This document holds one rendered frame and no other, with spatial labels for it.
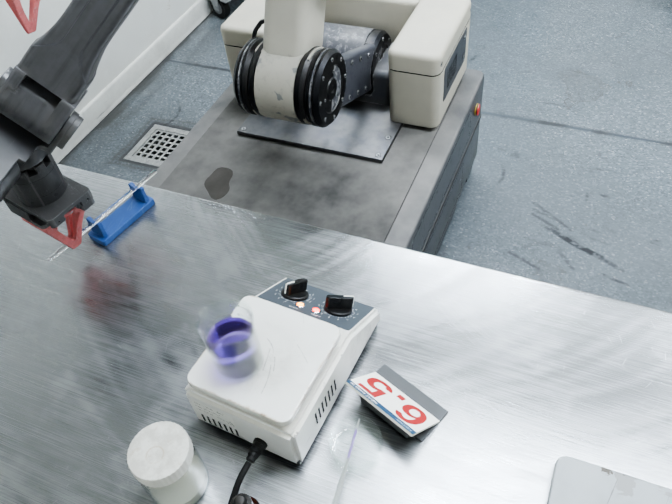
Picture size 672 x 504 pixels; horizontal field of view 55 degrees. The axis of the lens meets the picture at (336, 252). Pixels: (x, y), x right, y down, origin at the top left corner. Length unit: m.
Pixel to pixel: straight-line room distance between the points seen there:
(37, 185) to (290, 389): 0.39
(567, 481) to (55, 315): 0.63
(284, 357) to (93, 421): 0.24
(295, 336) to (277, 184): 0.91
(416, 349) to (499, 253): 1.13
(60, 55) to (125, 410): 0.38
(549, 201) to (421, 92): 0.63
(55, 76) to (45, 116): 0.05
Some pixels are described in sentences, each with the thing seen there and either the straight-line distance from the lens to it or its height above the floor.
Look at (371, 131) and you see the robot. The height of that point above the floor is 0.38.
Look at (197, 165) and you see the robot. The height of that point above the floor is 0.36.
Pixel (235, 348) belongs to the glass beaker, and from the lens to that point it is 0.60.
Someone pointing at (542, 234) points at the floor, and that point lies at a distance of 1.93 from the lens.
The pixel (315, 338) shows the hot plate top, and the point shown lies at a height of 0.84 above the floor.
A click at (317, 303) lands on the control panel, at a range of 0.74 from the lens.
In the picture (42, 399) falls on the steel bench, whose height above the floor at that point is 0.75.
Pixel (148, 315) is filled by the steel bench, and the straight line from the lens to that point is 0.84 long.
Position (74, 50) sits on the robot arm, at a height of 1.06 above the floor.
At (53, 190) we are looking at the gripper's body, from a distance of 0.84.
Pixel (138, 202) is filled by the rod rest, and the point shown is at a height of 0.76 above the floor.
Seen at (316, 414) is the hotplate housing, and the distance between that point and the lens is 0.66.
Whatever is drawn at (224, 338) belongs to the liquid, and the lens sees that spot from 0.63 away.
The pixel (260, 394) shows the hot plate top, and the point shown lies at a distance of 0.64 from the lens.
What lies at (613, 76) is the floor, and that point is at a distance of 2.59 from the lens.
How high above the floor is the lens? 1.38
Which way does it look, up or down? 48 degrees down
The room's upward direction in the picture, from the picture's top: 7 degrees counter-clockwise
